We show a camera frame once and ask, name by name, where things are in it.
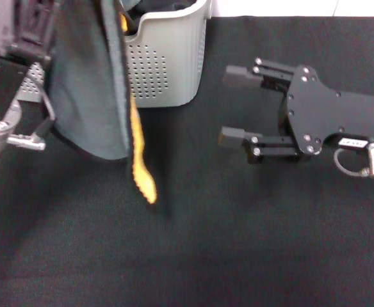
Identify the grey right gripper cable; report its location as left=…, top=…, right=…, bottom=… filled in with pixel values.
left=333, top=148, right=372, bottom=178

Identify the black tablecloth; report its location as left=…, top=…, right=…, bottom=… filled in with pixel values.
left=0, top=15, right=374, bottom=307

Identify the grey perforated plastic storage box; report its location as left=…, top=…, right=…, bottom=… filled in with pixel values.
left=15, top=0, right=213, bottom=108

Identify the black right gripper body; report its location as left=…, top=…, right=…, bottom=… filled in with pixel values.
left=277, top=65, right=374, bottom=155

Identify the dark fabric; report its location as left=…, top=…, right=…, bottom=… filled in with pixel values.
left=122, top=0, right=200, bottom=19

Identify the yellow and grey towel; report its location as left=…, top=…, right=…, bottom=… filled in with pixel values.
left=47, top=0, right=158, bottom=205

